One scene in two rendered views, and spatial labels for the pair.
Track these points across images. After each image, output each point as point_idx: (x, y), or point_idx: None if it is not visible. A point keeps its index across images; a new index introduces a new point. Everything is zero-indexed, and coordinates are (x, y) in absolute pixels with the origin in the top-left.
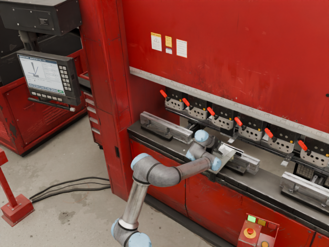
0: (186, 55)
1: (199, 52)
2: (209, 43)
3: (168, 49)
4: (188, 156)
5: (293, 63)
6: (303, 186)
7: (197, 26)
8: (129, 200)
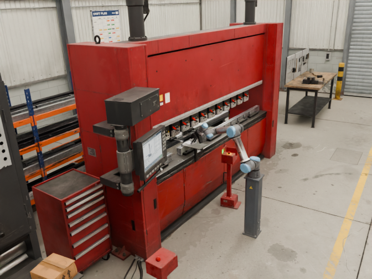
0: (169, 100)
1: (174, 94)
2: (178, 87)
3: (161, 102)
4: (212, 135)
5: (202, 79)
6: None
7: (172, 81)
8: (242, 147)
